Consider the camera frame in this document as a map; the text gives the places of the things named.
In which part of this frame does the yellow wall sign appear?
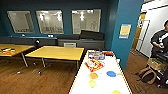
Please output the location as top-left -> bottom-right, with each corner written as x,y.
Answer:
118,23 -> 132,40

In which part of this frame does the long wooden table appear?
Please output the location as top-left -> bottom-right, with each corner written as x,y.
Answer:
0,43 -> 36,68
24,45 -> 85,73

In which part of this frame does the yellow perforated bowl with handle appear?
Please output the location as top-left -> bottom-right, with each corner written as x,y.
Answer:
111,89 -> 123,94

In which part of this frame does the grey sofa cushion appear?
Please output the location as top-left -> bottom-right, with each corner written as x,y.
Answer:
63,42 -> 77,49

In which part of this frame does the yellow air hockey table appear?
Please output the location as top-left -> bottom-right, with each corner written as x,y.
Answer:
68,49 -> 134,94

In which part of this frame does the open cardboard box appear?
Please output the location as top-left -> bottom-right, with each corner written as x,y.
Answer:
146,58 -> 168,72

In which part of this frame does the blue round paddle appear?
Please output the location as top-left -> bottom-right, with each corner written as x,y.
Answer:
105,70 -> 118,79

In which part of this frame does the brown backpack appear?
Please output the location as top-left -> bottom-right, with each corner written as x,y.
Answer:
135,65 -> 158,85

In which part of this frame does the brown wooden door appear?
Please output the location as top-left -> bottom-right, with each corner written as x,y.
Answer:
131,13 -> 148,53

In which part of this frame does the colourful game box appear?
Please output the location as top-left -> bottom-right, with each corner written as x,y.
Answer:
87,49 -> 106,61

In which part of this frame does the person in dark clothes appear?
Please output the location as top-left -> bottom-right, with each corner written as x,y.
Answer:
149,19 -> 168,59

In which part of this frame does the dark grey sofa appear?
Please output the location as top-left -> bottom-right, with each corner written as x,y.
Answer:
55,30 -> 106,51

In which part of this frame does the interior glass window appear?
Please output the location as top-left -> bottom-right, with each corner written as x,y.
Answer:
7,10 -> 36,34
35,9 -> 65,35
70,8 -> 102,35

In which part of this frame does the red and black item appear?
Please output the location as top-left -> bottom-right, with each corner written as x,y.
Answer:
103,50 -> 115,57

